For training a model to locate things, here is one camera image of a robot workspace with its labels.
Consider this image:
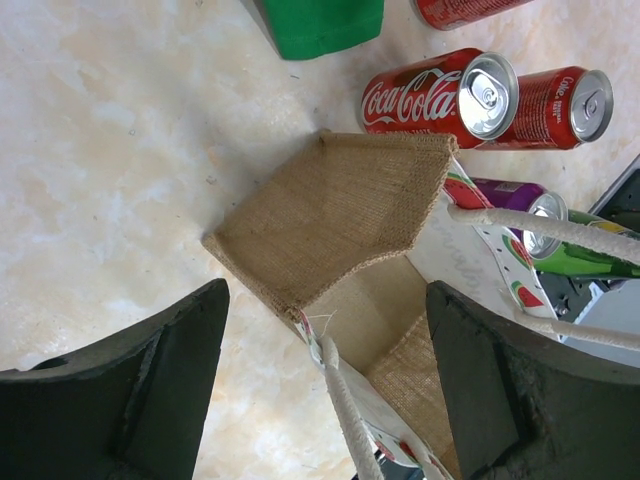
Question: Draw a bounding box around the red cola can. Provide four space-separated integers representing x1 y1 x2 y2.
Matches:
414 0 531 31
478 66 614 151
361 47 519 149

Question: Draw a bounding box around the green t-shirt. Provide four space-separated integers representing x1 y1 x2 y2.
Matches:
257 0 384 61

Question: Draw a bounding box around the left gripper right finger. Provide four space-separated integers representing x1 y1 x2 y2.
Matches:
426 281 639 479

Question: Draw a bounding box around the watermelon print canvas bag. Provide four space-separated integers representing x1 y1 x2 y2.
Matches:
203 131 639 479

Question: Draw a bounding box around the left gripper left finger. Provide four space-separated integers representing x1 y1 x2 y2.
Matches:
1 279 230 479

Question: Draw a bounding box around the purple soda can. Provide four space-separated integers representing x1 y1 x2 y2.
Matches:
472 177 568 260

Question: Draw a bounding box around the green glass bottle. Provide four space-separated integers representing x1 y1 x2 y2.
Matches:
533 209 639 279

